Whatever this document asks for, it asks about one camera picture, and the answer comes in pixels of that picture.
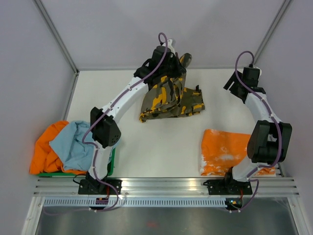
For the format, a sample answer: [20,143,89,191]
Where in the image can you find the camouflage trousers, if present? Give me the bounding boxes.
[139,53,205,123]

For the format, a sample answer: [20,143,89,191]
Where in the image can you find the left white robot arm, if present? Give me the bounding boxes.
[79,44,185,194]

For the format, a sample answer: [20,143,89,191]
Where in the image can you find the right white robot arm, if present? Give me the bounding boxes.
[223,66,292,194]

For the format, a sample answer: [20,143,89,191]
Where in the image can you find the folded orange trousers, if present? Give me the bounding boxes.
[200,129,276,176]

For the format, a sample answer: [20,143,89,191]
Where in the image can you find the green plastic bin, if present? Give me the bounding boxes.
[37,148,116,177]

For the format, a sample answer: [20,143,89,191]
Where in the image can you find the light blue garment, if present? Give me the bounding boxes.
[49,120,94,172]

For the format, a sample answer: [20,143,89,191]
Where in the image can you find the orange garment in bin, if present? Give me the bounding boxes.
[29,120,86,175]

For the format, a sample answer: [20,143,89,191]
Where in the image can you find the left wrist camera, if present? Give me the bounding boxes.
[167,38,176,54]

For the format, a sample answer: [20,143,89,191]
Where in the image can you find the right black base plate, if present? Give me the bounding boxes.
[203,178,253,195]

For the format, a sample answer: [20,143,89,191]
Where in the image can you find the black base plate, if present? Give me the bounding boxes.
[72,173,122,195]
[203,178,253,195]

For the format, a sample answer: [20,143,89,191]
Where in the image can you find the white slotted cable duct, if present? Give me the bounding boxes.
[44,197,226,208]

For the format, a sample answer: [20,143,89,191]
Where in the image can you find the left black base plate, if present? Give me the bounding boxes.
[72,173,122,195]

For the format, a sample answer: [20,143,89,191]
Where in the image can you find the aluminium rail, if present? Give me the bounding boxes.
[33,177,299,197]

